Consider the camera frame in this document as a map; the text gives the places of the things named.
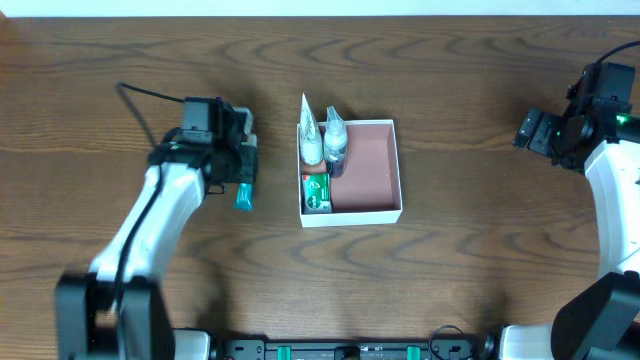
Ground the green red toothpaste tube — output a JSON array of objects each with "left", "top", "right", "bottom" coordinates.
[{"left": 234, "top": 183, "right": 253, "bottom": 212}]

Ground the white conditioner tube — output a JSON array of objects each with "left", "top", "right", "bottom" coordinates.
[{"left": 298, "top": 94, "right": 323, "bottom": 166}]

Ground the green white soap packet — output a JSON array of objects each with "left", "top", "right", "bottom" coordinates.
[{"left": 301, "top": 173, "right": 332, "bottom": 214}]

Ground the clear spray bottle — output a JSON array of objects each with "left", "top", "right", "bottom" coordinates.
[{"left": 323, "top": 106, "right": 348, "bottom": 178}]

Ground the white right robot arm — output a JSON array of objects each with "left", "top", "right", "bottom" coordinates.
[{"left": 497, "top": 111, "right": 639, "bottom": 360}]

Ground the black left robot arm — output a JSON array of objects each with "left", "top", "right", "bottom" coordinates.
[{"left": 54, "top": 97, "right": 257, "bottom": 359}]

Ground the white box with pink interior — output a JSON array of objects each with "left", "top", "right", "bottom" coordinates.
[{"left": 298, "top": 119, "right": 403, "bottom": 228}]

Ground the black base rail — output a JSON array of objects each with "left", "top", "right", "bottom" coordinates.
[{"left": 175, "top": 335, "right": 498, "bottom": 360}]

